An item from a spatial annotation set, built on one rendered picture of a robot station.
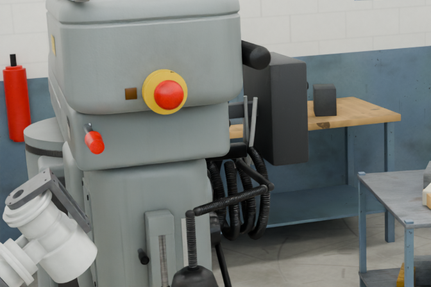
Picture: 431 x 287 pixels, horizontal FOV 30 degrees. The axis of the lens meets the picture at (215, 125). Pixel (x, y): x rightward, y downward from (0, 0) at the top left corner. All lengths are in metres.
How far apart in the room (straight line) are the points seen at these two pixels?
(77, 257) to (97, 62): 0.27
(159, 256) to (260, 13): 4.59
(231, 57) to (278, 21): 4.69
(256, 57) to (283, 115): 0.46
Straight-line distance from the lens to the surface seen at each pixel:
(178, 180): 1.28
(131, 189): 1.27
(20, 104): 5.42
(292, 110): 1.62
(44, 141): 1.81
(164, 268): 1.27
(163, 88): 1.06
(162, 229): 1.25
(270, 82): 1.60
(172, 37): 1.10
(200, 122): 1.23
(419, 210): 3.58
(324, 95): 5.29
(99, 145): 1.06
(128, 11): 1.09
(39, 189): 0.96
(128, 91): 1.10
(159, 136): 1.22
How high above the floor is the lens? 1.94
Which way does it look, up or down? 12 degrees down
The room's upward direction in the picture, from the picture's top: 3 degrees counter-clockwise
